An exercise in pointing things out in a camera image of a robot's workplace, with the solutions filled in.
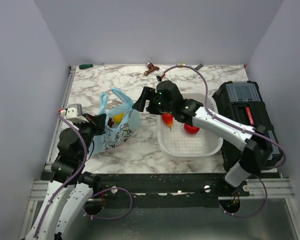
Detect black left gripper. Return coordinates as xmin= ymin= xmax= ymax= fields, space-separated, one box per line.
xmin=74 ymin=112 xmax=107 ymax=160

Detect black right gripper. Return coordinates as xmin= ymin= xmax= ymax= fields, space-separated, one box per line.
xmin=132 ymin=85 xmax=174 ymax=115

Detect red fake strawberry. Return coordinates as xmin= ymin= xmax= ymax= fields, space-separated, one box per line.
xmin=161 ymin=113 xmax=174 ymax=130

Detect light blue plastic bag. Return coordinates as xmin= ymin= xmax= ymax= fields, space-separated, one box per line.
xmin=92 ymin=88 xmax=141 ymax=154

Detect yellow fake banana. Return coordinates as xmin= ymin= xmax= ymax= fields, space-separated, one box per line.
xmin=113 ymin=113 xmax=125 ymax=124

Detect red fake tomato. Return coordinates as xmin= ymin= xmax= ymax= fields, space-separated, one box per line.
xmin=183 ymin=123 xmax=200 ymax=135

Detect dark red fake grapes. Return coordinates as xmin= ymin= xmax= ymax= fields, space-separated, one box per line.
xmin=107 ymin=118 xmax=114 ymax=128

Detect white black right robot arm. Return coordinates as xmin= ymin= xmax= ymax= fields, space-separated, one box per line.
xmin=132 ymin=80 xmax=273 ymax=196

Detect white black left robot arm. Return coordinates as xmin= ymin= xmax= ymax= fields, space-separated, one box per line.
xmin=25 ymin=110 xmax=106 ymax=240

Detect brown brass tap fitting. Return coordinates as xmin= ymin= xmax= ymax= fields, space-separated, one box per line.
xmin=143 ymin=62 xmax=160 ymax=76

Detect white plastic basket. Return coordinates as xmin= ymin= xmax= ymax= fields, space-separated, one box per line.
xmin=156 ymin=91 xmax=224 ymax=158

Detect small dark metal tool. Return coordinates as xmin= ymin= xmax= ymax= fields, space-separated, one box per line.
xmin=194 ymin=64 xmax=204 ymax=71

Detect black plastic toolbox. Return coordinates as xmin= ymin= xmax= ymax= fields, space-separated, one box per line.
xmin=212 ymin=80 xmax=283 ymax=172

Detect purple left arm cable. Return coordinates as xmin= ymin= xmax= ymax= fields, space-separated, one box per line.
xmin=32 ymin=112 xmax=88 ymax=238

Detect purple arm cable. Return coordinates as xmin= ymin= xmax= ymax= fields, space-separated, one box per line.
xmin=156 ymin=65 xmax=287 ymax=167
xmin=32 ymin=112 xmax=88 ymax=238

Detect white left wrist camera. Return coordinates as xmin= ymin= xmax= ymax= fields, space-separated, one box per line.
xmin=58 ymin=103 xmax=88 ymax=124

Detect aluminium frame rail left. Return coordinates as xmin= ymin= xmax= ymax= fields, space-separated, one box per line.
xmin=45 ymin=66 xmax=77 ymax=165

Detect aluminium frame rail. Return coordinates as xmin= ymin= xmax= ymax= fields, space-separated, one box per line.
xmin=45 ymin=66 xmax=77 ymax=165
xmin=29 ymin=178 xmax=295 ymax=201

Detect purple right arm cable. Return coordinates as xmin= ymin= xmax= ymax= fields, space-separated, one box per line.
xmin=156 ymin=65 xmax=287 ymax=167

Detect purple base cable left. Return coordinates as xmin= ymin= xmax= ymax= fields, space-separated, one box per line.
xmin=82 ymin=186 xmax=133 ymax=221

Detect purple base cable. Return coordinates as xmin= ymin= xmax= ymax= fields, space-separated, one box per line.
xmin=82 ymin=186 xmax=133 ymax=221
xmin=221 ymin=174 xmax=269 ymax=218

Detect green handled screwdriver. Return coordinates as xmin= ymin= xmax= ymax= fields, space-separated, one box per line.
xmin=78 ymin=63 xmax=104 ymax=70

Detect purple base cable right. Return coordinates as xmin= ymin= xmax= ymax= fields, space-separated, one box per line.
xmin=221 ymin=174 xmax=269 ymax=218

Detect aluminium frame rail front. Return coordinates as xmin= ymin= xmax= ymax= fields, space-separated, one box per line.
xmin=29 ymin=178 xmax=295 ymax=201

